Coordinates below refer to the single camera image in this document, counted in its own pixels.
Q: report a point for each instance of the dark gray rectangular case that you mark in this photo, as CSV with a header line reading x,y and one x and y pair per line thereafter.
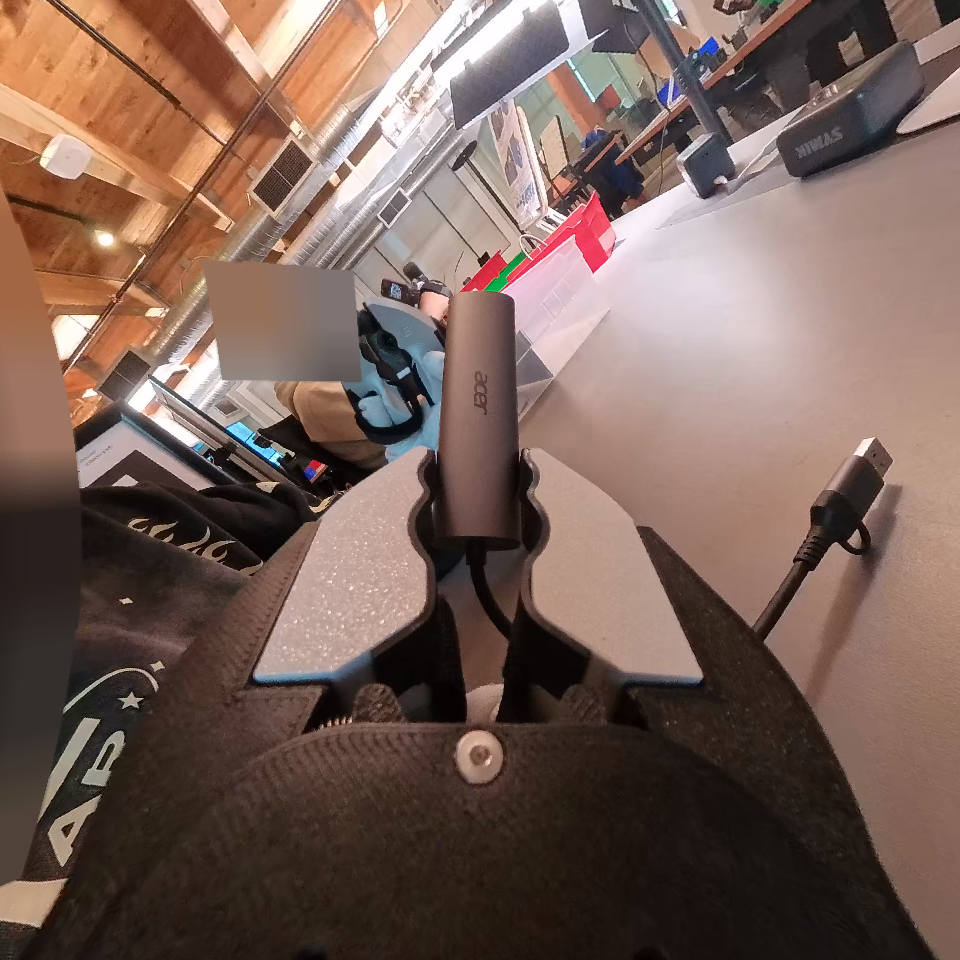
x,y
855,112

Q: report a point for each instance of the dark computer monitor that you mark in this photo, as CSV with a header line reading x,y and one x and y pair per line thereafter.
x,y
217,427

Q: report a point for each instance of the black hanging panel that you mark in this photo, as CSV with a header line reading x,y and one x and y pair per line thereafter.
x,y
510,64

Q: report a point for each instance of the black metal pole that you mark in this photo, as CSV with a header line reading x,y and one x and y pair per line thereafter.
x,y
686,67

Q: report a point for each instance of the gray slim usb hub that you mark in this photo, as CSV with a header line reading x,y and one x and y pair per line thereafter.
x,y
480,420

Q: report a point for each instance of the black white tag sign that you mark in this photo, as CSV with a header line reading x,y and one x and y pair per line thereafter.
x,y
142,450

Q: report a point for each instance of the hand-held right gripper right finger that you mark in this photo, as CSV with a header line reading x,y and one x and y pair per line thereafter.
x,y
607,592

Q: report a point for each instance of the green plastic bin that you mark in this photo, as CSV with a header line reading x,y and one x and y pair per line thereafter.
x,y
514,268

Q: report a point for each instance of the clear plastic bin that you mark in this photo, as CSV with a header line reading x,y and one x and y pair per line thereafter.
x,y
555,300

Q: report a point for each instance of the black round-head stand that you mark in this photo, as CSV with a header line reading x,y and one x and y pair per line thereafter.
x,y
466,154

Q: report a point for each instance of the instruction poster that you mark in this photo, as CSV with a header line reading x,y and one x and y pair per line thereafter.
x,y
517,157

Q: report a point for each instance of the person's left hand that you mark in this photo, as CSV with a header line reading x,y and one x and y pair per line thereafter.
x,y
431,375

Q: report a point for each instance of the red plastic bin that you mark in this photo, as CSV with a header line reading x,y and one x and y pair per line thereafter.
x,y
585,229

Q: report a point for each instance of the white round ceiling device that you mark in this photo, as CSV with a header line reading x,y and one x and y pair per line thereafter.
x,y
66,157

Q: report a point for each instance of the white mouse pad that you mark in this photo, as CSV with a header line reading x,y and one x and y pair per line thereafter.
x,y
934,97

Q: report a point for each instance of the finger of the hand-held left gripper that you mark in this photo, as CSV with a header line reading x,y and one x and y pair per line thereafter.
x,y
409,322

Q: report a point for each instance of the black handheld device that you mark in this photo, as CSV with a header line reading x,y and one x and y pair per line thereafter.
x,y
405,285

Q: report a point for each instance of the white ceiling vent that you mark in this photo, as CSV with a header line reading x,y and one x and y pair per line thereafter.
x,y
283,176

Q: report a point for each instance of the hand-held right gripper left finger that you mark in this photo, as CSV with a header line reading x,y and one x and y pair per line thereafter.
x,y
337,592

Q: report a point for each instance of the small gray device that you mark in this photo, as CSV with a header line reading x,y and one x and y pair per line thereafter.
x,y
705,165

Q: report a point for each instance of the silver ventilation duct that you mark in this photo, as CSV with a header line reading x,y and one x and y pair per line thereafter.
x,y
315,210

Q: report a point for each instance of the wooden work table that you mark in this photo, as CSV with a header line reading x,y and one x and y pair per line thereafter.
x,y
720,67

